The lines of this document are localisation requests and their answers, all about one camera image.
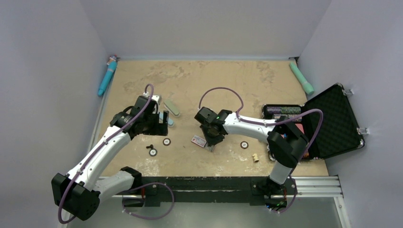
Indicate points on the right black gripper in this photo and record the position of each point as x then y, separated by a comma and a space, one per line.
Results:
211, 141

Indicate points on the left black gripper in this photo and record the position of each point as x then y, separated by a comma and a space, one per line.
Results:
159, 129

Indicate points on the staple box with clear lid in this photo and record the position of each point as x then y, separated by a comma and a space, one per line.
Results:
201, 142

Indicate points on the green stapler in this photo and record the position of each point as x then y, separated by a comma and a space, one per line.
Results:
172, 108

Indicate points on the blue stapler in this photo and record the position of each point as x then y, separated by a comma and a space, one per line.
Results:
170, 122

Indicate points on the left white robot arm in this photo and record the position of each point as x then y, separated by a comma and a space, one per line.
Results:
80, 191

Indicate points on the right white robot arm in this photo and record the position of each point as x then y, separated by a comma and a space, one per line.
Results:
285, 140

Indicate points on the poker chip upper left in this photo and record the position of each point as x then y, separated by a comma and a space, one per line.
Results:
166, 142

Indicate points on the poker chip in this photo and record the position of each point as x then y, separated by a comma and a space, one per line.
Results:
244, 145
153, 152
166, 142

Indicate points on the poker chip lower left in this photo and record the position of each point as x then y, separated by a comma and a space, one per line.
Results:
153, 152

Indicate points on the poker chip right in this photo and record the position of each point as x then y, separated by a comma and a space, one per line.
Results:
244, 145

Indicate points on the cream chess piece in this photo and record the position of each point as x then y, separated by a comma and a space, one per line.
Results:
255, 158

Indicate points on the blue marker pen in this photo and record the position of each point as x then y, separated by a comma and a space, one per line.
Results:
111, 68

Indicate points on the teal marker pen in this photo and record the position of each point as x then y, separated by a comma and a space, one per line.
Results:
307, 87

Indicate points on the black poker chip case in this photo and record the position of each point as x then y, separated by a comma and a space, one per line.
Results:
339, 132

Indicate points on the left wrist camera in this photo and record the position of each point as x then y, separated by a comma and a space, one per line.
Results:
157, 98

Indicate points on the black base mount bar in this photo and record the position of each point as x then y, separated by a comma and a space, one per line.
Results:
255, 190

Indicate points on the aluminium rail frame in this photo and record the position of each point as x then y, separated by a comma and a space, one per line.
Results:
309, 187

